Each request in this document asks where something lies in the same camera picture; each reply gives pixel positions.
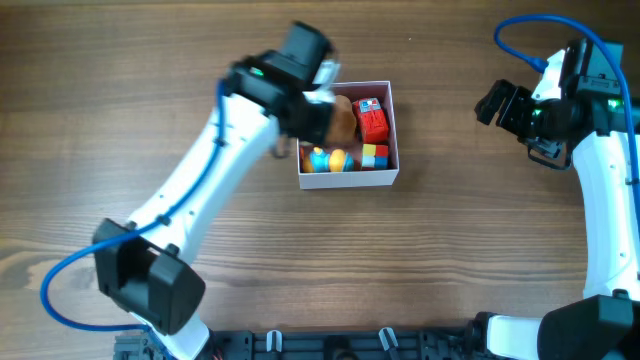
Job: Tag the brown plush toy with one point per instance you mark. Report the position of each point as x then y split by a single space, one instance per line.
343 123

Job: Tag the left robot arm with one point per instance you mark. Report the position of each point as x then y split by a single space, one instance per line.
144 266

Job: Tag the red toy fire truck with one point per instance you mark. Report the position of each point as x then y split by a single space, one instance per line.
372 121

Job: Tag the orange blue duck toy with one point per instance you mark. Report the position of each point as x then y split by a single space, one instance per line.
319 160

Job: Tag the pink open cardboard box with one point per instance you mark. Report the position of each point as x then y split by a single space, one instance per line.
382 90

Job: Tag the multicolour puzzle cube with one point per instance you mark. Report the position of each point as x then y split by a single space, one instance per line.
374 157

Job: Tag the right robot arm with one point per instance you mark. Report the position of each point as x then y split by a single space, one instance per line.
605 323

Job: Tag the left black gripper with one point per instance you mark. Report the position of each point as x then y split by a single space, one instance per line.
314 130

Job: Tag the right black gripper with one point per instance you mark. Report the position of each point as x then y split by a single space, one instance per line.
516 111

